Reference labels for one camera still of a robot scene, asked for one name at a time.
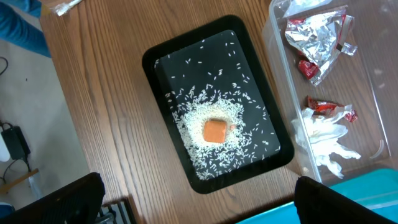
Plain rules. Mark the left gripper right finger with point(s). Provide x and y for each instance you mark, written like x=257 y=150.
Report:
x=316 y=203

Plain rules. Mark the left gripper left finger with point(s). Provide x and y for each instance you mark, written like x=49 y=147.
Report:
x=77 y=202

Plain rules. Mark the white napkin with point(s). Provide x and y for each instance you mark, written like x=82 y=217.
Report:
x=322 y=133

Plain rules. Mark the red ketchup packet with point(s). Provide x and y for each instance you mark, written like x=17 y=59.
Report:
x=327 y=108

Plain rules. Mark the foil wrapper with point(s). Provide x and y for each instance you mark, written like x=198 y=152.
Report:
x=320 y=38

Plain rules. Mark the teal plastic tray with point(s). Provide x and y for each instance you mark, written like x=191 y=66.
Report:
x=376 y=191

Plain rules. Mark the black power adapter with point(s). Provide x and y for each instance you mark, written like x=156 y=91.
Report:
x=16 y=143

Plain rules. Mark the white rice pile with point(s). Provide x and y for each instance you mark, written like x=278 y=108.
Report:
x=217 y=108

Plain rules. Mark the orange food piece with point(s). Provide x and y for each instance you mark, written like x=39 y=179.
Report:
x=216 y=131

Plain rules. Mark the clear plastic bin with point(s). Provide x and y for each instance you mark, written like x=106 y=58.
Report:
x=367 y=81

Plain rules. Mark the black tray bin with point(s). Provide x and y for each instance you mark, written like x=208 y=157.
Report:
x=233 y=25

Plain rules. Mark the blue clothed person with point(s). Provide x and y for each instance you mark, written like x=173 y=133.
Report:
x=16 y=30

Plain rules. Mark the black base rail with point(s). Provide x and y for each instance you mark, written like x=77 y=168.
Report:
x=119 y=212

